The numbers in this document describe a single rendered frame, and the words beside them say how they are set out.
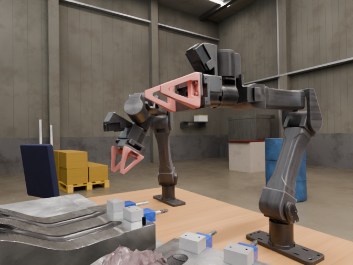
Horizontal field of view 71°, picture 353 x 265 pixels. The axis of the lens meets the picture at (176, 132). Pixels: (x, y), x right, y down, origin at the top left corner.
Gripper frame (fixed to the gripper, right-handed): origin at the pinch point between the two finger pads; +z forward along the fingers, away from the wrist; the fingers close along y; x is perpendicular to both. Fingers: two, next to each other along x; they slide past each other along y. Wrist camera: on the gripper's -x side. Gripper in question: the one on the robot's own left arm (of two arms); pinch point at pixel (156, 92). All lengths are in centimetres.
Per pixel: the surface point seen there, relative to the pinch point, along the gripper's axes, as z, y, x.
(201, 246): -10.4, -1.1, 33.2
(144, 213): -5.2, -18.4, 29.2
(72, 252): 14.2, -11.9, 31.3
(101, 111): -250, -882, -77
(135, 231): -0.2, -13.1, 30.9
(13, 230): 23.9, -19.3, 26.7
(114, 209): -0.3, -28.5, 29.4
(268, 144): -339, -229, 36
